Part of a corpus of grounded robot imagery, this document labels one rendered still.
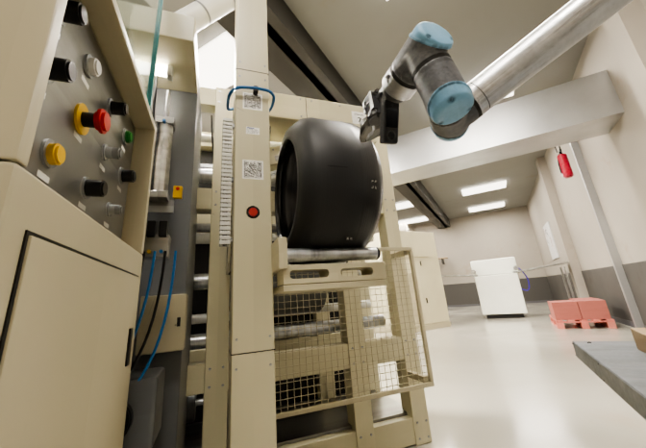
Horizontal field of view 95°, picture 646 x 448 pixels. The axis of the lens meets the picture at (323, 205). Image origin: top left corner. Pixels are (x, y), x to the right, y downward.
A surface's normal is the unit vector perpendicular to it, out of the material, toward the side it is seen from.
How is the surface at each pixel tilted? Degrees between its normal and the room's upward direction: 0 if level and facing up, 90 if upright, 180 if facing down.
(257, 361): 90
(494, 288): 90
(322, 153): 85
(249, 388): 90
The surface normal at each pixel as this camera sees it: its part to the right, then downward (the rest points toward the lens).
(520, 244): -0.50, -0.22
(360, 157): 0.32, -0.39
